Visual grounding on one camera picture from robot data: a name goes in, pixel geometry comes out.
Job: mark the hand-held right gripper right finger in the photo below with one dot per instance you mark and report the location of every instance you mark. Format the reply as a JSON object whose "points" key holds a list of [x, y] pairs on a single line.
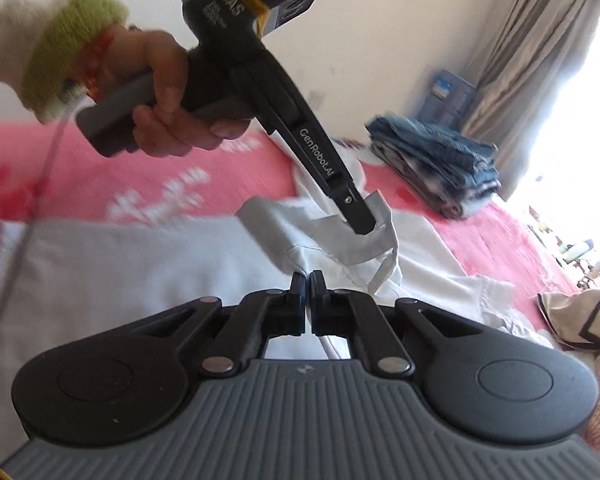
{"points": [[317, 310]]}

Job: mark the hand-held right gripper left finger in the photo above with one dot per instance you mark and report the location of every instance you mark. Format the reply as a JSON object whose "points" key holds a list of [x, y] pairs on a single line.
{"points": [[300, 310]]}

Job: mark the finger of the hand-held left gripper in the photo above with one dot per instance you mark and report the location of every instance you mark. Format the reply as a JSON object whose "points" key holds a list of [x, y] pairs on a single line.
{"points": [[357, 210]]}

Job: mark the white button shirt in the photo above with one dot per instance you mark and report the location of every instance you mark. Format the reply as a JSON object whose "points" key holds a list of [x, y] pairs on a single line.
{"points": [[130, 270]]}

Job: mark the person's left hand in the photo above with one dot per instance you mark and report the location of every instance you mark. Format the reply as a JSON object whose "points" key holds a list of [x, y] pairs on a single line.
{"points": [[167, 70]]}

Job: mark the stack of folded jeans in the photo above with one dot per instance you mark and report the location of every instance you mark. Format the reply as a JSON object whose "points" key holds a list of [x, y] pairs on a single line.
{"points": [[430, 182]]}

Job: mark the folded grey garment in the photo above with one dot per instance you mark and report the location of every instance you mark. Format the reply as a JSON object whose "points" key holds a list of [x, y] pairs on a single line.
{"points": [[455, 207]]}

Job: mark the folded blue jeans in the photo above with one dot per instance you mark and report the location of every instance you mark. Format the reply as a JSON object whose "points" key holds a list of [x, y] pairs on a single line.
{"points": [[430, 140]]}

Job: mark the blue water jug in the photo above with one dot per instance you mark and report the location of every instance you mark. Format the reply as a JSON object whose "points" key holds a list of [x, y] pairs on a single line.
{"points": [[447, 97]]}

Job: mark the red floral blanket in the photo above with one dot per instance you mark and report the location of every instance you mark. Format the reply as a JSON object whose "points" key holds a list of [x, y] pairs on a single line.
{"points": [[105, 170]]}

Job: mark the beige curtain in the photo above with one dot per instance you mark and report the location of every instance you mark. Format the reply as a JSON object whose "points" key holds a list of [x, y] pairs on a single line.
{"points": [[530, 60]]}

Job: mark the beige jacket with black stripe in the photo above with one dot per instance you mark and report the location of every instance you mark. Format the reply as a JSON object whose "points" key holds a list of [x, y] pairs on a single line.
{"points": [[580, 320]]}

